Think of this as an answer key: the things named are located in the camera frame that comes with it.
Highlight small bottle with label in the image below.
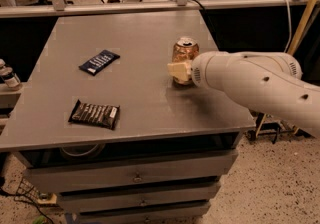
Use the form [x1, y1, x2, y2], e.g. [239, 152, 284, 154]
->
[0, 59, 22, 90]

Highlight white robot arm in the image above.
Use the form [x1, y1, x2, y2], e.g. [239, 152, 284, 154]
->
[167, 51, 320, 138]

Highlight black floor cable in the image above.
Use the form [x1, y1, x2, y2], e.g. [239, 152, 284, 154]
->
[0, 177, 54, 224]

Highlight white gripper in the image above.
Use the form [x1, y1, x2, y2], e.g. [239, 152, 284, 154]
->
[167, 51, 230, 89]

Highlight black chocolate bar wrapper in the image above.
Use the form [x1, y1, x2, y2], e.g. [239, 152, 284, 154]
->
[68, 100, 120, 130]

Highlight dark blue snack packet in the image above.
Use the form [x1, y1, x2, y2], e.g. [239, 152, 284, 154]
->
[79, 50, 120, 76]

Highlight white cable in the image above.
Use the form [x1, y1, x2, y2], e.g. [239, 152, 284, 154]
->
[279, 0, 293, 53]

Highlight grey drawer cabinet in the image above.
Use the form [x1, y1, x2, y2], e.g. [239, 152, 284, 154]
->
[0, 11, 253, 224]

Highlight orange soda can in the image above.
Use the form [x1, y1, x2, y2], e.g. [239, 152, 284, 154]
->
[171, 37, 199, 85]

